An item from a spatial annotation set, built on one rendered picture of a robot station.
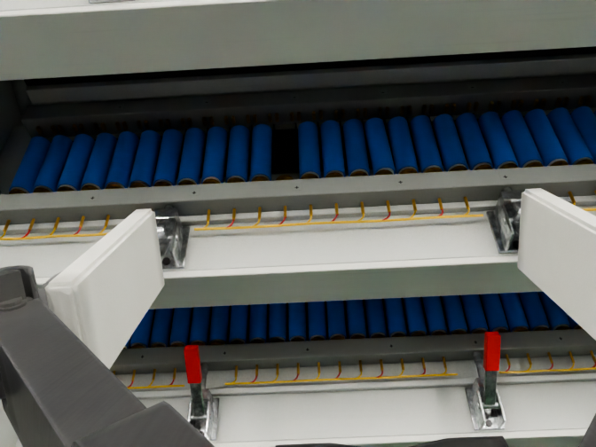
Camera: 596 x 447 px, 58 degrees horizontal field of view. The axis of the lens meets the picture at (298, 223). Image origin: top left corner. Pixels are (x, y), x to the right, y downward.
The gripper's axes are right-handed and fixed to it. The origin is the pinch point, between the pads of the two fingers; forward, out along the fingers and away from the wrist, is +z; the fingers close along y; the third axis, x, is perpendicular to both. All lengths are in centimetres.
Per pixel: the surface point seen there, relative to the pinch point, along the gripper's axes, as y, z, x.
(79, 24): -14.3, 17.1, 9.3
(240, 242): -6.6, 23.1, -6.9
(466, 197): 11.5, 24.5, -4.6
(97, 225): -18.3, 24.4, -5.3
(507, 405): 16.6, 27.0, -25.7
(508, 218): 13.6, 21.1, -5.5
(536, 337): 20.3, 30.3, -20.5
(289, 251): -2.8, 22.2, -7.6
